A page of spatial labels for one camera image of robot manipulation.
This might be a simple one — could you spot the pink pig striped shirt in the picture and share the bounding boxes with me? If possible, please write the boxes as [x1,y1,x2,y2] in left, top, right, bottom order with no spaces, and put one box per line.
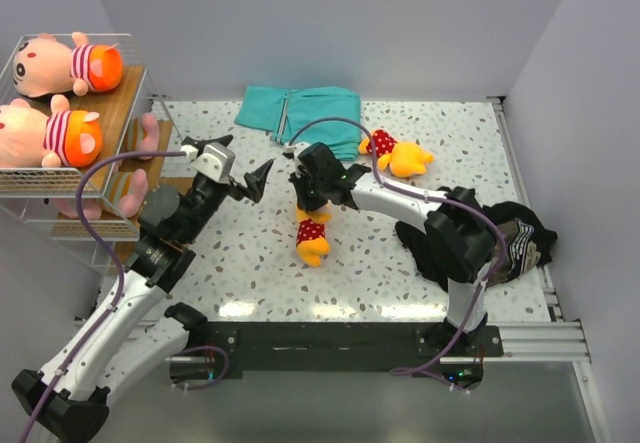
[121,113,160,152]

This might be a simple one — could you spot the orange bear polka dress front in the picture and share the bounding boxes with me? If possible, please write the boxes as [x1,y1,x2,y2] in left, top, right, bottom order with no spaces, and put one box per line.
[295,205,331,267]

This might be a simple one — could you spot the orange bear polka dress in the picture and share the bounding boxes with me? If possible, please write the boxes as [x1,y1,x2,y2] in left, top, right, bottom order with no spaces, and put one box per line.
[358,129,435,178]
[295,205,331,267]

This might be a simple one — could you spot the pink pig toy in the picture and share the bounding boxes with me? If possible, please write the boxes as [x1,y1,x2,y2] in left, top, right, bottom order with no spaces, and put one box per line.
[81,169,149,220]

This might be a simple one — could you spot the orange bear polka dress back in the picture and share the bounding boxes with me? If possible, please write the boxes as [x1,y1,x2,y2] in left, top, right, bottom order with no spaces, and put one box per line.
[358,129,435,178]

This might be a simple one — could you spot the face-up doll orange hat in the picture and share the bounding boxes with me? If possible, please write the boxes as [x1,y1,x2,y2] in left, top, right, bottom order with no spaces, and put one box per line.
[0,95,103,169]

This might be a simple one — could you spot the black-haired doll orange pants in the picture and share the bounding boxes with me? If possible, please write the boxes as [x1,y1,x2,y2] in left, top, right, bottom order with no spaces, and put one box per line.
[12,32,124,99]

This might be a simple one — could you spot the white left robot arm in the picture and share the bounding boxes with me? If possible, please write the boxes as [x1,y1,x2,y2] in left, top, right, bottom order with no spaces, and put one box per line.
[12,135,273,442]

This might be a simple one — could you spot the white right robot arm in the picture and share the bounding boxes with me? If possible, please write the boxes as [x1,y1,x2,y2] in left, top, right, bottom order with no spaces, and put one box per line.
[284,143,508,356]

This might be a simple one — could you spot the folded teal cloth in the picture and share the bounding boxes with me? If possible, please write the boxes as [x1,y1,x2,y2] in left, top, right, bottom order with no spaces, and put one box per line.
[235,86,361,161]

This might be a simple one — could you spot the black printed garment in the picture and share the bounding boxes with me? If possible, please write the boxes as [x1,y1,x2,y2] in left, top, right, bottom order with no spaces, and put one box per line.
[395,201,558,292]

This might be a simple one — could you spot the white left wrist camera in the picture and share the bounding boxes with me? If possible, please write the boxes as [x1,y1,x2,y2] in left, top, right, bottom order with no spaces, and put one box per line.
[181,142,235,185]

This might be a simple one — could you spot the white wire wooden shelf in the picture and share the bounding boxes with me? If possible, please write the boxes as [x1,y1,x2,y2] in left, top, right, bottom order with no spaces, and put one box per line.
[1,32,181,273]

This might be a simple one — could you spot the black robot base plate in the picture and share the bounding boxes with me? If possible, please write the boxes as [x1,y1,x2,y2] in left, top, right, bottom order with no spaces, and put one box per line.
[167,301,504,382]

